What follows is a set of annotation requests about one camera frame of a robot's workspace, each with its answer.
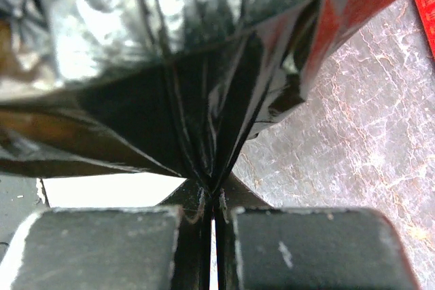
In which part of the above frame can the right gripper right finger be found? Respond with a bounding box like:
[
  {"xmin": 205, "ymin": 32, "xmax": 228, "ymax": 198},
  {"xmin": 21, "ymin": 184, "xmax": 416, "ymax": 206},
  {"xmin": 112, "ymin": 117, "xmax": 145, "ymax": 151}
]
[{"xmin": 213, "ymin": 173, "xmax": 422, "ymax": 290}]

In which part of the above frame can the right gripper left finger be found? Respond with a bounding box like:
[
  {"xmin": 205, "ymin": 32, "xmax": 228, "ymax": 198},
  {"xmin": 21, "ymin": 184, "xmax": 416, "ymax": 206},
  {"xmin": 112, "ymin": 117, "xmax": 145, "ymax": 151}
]
[{"xmin": 0, "ymin": 177, "xmax": 213, "ymax": 290}]

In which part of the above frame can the black trash bag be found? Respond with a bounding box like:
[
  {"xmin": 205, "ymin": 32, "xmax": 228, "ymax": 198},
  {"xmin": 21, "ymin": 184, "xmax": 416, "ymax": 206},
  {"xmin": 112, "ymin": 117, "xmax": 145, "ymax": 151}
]
[{"xmin": 0, "ymin": 0, "xmax": 429, "ymax": 185}]

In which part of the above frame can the red plastic basket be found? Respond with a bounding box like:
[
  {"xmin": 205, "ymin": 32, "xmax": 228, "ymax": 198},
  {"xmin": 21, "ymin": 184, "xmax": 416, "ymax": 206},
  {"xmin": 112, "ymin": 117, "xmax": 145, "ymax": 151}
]
[{"xmin": 415, "ymin": 0, "xmax": 435, "ymax": 56}]

